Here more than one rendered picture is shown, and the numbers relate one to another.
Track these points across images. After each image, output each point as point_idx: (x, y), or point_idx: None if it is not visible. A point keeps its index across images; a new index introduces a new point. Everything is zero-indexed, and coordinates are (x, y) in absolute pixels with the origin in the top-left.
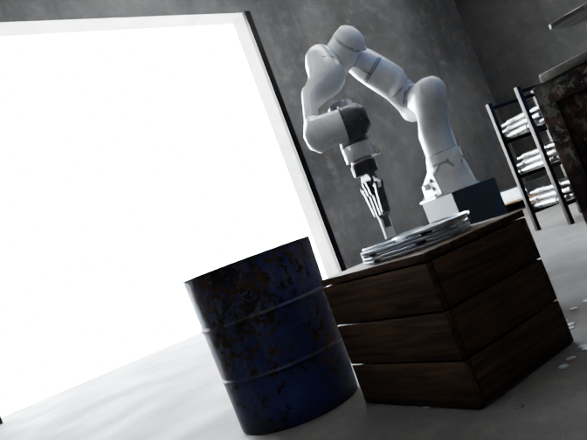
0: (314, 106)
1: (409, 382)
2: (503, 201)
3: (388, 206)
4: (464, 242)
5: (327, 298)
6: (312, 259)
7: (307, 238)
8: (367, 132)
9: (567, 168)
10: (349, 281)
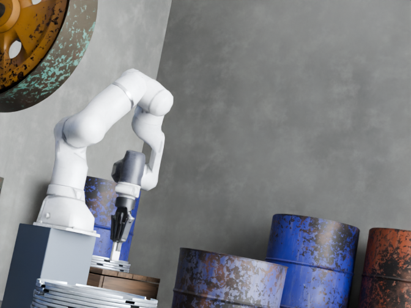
0: (151, 153)
1: None
2: (14, 249)
3: (111, 235)
4: None
5: (157, 291)
6: (177, 266)
7: (180, 249)
8: (114, 181)
9: None
10: (134, 279)
